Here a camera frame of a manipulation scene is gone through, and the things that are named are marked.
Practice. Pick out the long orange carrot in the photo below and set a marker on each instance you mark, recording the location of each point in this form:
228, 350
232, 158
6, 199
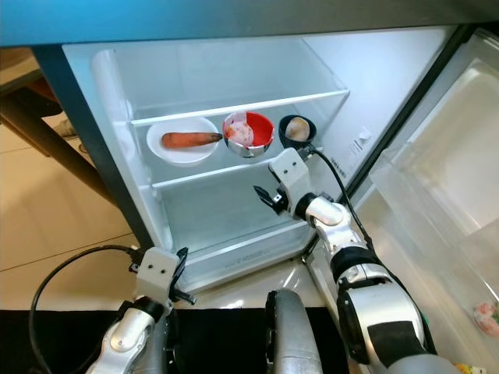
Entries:
187, 140

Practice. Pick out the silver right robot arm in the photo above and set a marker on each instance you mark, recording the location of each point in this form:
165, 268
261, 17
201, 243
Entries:
382, 319

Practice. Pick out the glass fridge shelf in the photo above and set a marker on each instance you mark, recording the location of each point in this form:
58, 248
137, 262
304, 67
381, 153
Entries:
234, 86
230, 167

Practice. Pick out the silver fridge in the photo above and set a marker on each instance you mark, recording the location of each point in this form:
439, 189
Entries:
203, 15

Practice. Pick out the pale round onion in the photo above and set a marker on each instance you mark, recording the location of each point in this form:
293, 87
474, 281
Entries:
295, 128

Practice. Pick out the steel bowl red inside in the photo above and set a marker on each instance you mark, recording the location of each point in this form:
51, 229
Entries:
261, 128

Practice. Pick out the black floor mat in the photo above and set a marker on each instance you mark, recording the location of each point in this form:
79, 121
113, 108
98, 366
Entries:
218, 343

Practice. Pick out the pink raw meat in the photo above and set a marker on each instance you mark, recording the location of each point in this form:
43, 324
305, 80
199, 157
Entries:
237, 132

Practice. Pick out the grey robot leg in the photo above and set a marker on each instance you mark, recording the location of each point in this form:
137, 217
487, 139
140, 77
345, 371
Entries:
296, 343

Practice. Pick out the grey slipper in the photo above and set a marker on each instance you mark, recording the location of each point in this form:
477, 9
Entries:
64, 128

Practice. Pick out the pink white food pack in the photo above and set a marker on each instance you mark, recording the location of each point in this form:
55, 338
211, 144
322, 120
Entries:
487, 319

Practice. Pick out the light wooden table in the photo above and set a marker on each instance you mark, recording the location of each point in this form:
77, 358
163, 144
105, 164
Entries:
15, 70

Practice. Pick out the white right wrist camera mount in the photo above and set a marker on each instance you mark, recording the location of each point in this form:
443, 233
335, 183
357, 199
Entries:
290, 178

